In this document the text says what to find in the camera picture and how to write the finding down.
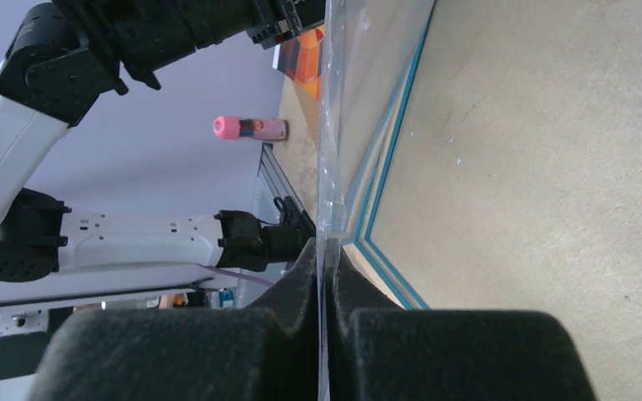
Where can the pink glue stick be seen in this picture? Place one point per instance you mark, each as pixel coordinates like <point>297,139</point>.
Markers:
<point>236,128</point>

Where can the clear acrylic sheet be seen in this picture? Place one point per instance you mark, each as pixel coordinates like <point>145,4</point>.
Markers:
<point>330,184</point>

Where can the blue wooden picture frame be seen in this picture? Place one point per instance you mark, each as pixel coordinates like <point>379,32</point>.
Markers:
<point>387,166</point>

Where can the hot air balloon photo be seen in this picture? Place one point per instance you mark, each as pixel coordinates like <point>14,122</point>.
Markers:
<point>301,60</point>

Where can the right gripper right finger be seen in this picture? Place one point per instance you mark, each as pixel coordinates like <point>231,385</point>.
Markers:
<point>377,350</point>

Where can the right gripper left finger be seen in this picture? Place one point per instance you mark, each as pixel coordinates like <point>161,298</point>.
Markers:
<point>267,350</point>

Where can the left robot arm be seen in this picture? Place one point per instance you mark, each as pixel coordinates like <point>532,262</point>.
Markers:
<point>98,97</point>

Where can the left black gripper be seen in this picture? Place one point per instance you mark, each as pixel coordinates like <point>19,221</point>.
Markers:
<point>145,36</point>

